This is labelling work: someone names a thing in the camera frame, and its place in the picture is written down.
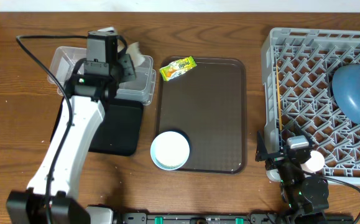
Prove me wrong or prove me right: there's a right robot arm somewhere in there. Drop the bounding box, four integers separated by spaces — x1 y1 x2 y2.
255 133 354 224

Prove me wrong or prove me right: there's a yellow green snack wrapper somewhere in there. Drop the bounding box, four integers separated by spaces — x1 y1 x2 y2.
159 56 197 82

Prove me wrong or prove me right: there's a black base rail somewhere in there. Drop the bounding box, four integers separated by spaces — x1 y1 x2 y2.
86 205 292 224

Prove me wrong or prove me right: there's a white tissue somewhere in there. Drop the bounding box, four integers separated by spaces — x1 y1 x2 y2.
126 42 145 67

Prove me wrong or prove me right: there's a pink cup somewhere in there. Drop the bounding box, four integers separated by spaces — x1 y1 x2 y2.
301 150 325 173

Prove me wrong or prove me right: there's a grey dishwasher rack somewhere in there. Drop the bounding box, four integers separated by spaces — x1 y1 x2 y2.
261 28 360 186

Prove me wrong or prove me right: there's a black plastic tray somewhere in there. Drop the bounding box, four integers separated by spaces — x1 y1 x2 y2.
50 98 144 157

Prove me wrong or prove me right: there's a wooden chopstick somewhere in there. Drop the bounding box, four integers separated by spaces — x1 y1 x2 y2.
278 102 283 131
275 63 282 131

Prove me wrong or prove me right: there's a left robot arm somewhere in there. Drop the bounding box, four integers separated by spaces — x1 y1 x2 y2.
6 58 143 223

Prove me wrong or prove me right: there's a clear plastic bin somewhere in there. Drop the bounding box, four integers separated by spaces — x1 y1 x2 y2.
50 46 156 105

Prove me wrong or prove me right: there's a brown serving tray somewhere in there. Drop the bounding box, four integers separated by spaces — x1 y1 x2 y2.
155 57 247 174

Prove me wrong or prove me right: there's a large blue bowl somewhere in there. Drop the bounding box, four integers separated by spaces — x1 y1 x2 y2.
332 64 360 124

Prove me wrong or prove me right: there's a light blue rice bowl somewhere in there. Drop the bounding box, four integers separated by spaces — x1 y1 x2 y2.
150 131 190 170

